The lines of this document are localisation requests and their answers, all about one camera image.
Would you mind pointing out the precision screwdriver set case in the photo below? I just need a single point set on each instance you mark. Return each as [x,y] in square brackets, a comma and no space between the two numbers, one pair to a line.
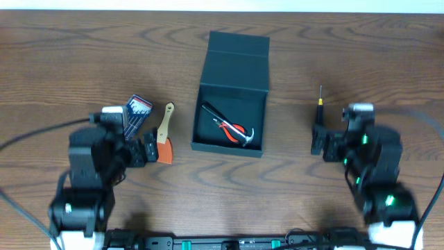
[138,109]

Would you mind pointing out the dark green open box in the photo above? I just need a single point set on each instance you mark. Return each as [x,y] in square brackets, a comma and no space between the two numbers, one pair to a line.
[235,80]

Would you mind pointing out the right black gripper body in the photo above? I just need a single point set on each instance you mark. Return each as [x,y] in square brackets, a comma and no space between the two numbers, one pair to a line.
[337,147]

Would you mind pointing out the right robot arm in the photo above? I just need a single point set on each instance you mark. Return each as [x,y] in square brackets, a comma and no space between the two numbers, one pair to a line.
[371,157]

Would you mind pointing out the orange scraper with wooden handle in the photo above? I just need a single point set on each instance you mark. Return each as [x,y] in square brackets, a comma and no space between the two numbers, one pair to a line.
[164,145]

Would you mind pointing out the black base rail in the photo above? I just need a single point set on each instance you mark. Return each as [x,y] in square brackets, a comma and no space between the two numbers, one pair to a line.
[294,239]

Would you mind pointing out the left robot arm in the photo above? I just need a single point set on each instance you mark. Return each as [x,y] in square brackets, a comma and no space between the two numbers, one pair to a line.
[99,157]

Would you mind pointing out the black yellow small screwdriver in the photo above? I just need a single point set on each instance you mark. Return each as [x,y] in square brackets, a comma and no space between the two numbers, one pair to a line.
[319,109]

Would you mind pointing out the red-handled pliers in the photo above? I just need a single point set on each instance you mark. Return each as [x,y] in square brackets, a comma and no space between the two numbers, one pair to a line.
[225,128]

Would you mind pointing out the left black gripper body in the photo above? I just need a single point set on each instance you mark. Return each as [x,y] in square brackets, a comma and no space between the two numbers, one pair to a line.
[139,153]

